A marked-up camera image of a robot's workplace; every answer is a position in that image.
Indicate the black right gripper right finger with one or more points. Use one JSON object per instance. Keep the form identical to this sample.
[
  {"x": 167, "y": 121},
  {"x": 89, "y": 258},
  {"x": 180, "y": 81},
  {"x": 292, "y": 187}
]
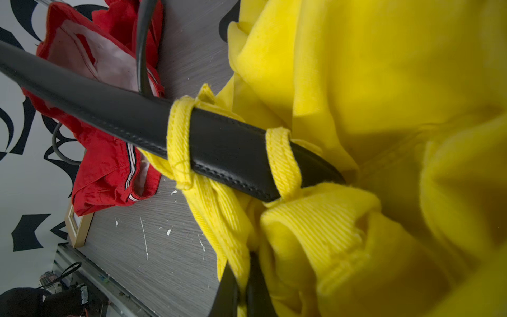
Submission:
[{"x": 258, "y": 300}]

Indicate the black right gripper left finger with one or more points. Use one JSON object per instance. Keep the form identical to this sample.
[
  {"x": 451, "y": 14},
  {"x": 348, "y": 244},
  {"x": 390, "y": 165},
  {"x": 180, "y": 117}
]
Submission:
[{"x": 226, "y": 299}]

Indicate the black belt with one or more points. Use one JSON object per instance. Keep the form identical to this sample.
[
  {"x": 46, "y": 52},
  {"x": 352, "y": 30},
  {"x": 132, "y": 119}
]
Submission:
[
  {"x": 226, "y": 150},
  {"x": 144, "y": 43}
]

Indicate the yellow trousers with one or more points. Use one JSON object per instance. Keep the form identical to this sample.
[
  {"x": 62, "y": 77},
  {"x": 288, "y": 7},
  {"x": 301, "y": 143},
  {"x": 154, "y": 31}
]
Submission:
[{"x": 386, "y": 135}]

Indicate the red trousers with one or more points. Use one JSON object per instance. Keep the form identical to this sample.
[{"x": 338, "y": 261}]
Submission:
[{"x": 102, "y": 48}]

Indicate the framed picture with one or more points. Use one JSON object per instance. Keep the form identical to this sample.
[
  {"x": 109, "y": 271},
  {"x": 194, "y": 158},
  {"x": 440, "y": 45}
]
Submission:
[{"x": 77, "y": 226}]

